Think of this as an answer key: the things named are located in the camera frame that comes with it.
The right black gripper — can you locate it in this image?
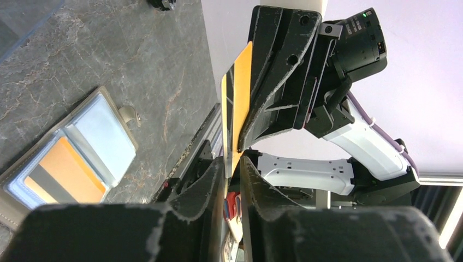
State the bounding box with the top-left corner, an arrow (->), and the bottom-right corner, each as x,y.
237,5 -> 387,151

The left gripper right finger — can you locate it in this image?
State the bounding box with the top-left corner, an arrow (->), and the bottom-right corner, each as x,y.
239,157 -> 306,261

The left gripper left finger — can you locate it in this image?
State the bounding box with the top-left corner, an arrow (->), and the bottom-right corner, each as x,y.
155,157 -> 225,261

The orange striped credit card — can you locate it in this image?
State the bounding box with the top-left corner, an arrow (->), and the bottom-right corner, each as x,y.
24,137 -> 106,204

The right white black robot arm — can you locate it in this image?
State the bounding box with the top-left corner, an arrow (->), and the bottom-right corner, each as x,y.
225,5 -> 420,205

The aluminium frame rail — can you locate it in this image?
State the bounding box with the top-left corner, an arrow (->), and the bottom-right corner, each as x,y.
151,103 -> 221,203

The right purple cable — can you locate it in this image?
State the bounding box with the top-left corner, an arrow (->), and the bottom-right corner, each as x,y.
347,90 -> 420,178

